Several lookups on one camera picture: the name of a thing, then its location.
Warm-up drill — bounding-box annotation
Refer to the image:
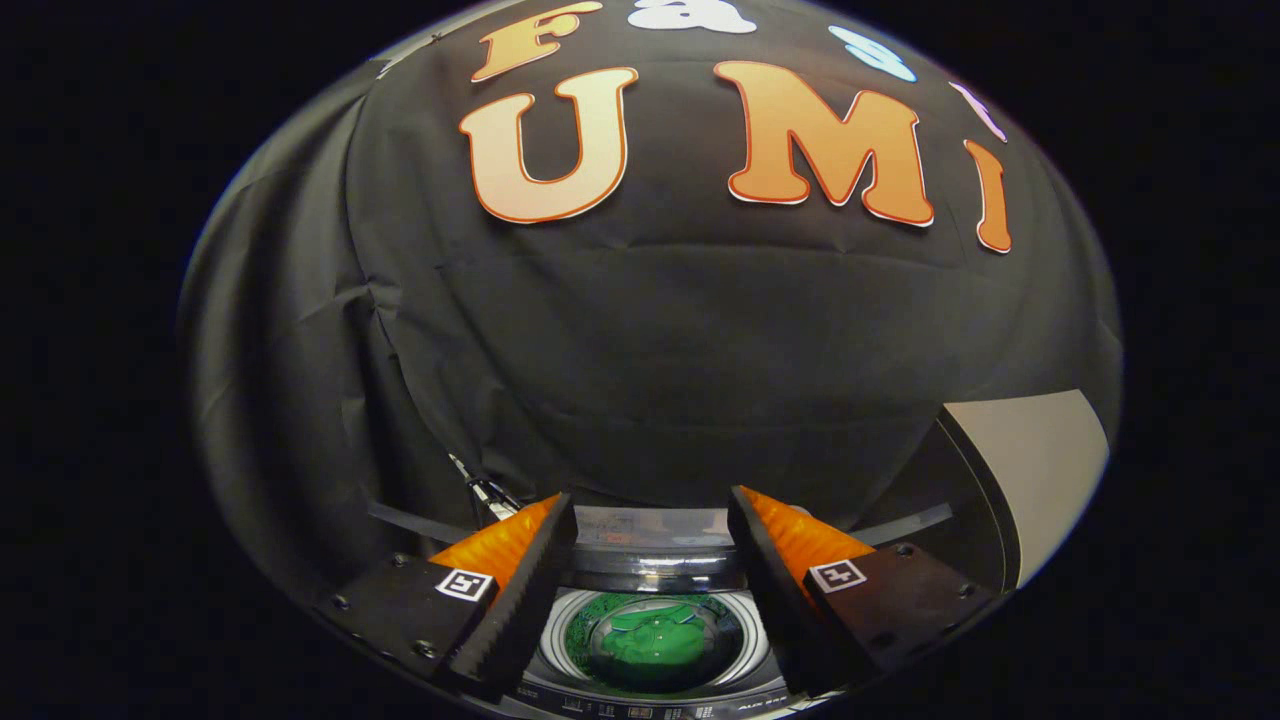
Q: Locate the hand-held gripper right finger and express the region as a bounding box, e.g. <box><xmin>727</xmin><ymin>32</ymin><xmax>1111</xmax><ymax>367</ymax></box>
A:
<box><xmin>727</xmin><ymin>486</ymin><xmax>999</xmax><ymax>699</ymax></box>

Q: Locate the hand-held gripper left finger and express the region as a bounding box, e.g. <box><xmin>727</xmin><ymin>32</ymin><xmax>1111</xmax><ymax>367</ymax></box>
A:
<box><xmin>313</xmin><ymin>492</ymin><xmax>579</xmax><ymax>703</ymax></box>

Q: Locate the washing machine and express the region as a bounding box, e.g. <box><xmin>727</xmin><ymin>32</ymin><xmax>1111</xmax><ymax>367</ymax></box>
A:
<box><xmin>368</xmin><ymin>498</ymin><xmax>956</xmax><ymax>720</ymax></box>

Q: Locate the green polo shirt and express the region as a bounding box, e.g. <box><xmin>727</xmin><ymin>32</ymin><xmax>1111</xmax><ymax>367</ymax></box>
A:
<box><xmin>565</xmin><ymin>592</ymin><xmax>746</xmax><ymax>691</ymax></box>

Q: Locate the metal clamp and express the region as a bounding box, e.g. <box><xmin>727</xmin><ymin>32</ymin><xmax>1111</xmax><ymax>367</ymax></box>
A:
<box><xmin>447</xmin><ymin>453</ymin><xmax>523</xmax><ymax>523</ymax></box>

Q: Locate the black backdrop cloth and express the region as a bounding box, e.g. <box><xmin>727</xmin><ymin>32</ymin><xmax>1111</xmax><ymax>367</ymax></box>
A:
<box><xmin>178</xmin><ymin>0</ymin><xmax>1123</xmax><ymax>601</ymax></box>

